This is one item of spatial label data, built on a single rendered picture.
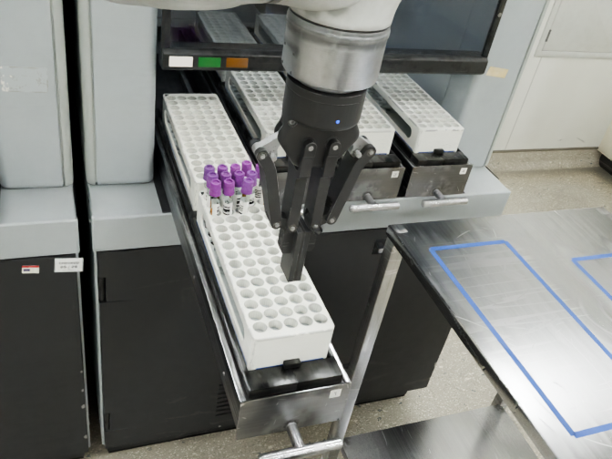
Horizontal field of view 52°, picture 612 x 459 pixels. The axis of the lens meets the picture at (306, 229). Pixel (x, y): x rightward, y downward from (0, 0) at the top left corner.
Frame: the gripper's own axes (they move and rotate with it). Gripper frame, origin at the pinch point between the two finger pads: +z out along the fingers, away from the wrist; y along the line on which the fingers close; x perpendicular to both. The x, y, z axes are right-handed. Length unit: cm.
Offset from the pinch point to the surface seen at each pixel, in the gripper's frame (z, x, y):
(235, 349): 13.5, 1.2, 5.7
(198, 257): 14.5, -17.3, 6.3
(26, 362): 53, -38, 32
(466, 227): 13.0, -16.9, -37.8
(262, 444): 95, -37, -19
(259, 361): 12.0, 4.8, 4.0
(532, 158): 90, -157, -190
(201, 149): 8.9, -37.0, 1.9
